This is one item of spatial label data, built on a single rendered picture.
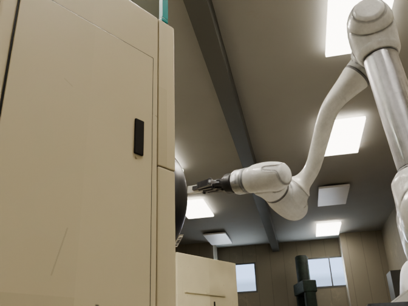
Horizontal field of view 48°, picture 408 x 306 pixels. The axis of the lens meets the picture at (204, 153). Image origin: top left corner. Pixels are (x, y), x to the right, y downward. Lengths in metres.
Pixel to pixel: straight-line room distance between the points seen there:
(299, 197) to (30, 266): 1.10
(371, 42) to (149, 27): 0.69
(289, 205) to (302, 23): 3.53
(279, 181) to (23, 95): 0.94
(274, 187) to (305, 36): 3.74
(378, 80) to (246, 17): 3.46
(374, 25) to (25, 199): 1.09
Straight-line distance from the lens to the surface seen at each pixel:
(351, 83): 1.62
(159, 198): 0.89
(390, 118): 1.36
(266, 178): 1.51
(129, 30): 1.01
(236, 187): 1.59
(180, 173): 1.92
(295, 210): 1.64
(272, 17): 4.83
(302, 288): 12.71
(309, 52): 5.39
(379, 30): 1.47
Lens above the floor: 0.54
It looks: 24 degrees up
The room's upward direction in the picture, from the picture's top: 2 degrees counter-clockwise
